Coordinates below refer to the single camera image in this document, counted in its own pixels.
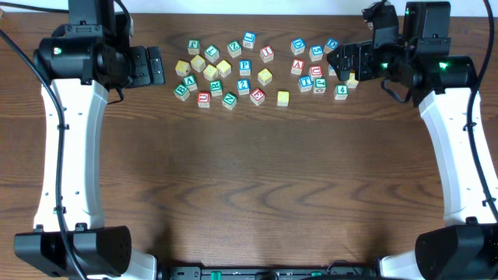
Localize red A block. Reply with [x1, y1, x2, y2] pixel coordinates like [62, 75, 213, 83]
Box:
[291, 58, 304, 75]

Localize red I block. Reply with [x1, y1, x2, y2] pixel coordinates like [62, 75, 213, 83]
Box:
[260, 45, 275, 63]

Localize blue 2 block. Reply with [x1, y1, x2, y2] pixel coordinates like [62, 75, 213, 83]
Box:
[237, 79, 251, 96]

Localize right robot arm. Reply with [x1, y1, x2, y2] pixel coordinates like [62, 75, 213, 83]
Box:
[327, 1, 497, 279]

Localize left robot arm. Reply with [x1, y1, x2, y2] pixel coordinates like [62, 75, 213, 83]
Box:
[14, 0, 167, 279]

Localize yellow G block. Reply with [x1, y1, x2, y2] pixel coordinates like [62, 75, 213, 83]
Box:
[345, 72, 359, 89]

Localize blue L block right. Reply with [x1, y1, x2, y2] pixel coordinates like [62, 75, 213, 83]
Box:
[328, 65, 337, 76]

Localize blue l block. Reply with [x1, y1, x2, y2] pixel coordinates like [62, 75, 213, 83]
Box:
[328, 65, 337, 76]
[242, 32, 256, 49]

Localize blue D block right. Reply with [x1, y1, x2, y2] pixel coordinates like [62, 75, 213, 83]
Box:
[324, 37, 339, 54]

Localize blue d block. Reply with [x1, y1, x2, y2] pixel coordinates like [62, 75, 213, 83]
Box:
[324, 37, 339, 54]
[290, 37, 306, 55]

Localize yellow K block left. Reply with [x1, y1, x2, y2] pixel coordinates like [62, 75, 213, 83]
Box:
[175, 60, 191, 77]

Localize green 4 block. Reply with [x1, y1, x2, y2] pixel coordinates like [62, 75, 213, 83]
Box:
[334, 84, 349, 100]

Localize green B block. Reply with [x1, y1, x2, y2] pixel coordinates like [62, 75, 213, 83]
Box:
[174, 83, 190, 101]

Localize green A block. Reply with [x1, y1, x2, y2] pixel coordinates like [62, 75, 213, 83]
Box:
[183, 74, 198, 91]

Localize blue 5 block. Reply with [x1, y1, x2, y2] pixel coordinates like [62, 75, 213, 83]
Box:
[309, 45, 324, 61]

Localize red U block right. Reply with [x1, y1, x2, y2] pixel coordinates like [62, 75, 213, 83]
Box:
[308, 65, 323, 81]

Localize red u block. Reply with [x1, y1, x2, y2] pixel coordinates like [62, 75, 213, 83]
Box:
[308, 65, 323, 81]
[197, 92, 211, 108]

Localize green J block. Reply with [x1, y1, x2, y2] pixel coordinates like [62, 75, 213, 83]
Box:
[313, 78, 327, 94]

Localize yellow C block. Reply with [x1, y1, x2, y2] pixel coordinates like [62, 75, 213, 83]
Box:
[191, 54, 206, 72]

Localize blue T block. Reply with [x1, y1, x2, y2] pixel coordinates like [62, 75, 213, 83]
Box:
[298, 75, 313, 93]

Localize yellow S block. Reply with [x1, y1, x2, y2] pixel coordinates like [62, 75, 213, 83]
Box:
[202, 65, 219, 82]

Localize red U block left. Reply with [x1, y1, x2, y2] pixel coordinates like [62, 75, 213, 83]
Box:
[197, 92, 211, 108]

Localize green 7 block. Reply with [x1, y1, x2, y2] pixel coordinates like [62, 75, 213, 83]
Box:
[205, 44, 220, 63]

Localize green R block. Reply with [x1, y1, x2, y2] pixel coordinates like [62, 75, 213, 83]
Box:
[210, 80, 223, 96]

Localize yellow block plain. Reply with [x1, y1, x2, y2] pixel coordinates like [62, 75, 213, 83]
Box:
[216, 60, 232, 78]

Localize green N block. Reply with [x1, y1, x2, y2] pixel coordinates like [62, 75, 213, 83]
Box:
[222, 93, 237, 110]

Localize yellow block lower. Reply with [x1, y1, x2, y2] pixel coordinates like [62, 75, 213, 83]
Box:
[277, 91, 289, 107]

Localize green Z block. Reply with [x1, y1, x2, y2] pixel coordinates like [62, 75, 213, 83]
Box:
[227, 40, 242, 58]

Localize blue P block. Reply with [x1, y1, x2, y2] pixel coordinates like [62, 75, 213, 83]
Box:
[239, 60, 251, 76]

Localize yellow O block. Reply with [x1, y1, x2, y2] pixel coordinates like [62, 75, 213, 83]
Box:
[258, 68, 273, 86]

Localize blue L block top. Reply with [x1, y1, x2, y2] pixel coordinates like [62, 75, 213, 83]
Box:
[242, 32, 256, 49]

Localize red E block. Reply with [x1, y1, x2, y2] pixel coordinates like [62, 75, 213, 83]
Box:
[250, 88, 265, 106]

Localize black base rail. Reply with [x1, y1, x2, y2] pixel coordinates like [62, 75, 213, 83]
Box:
[163, 261, 381, 280]

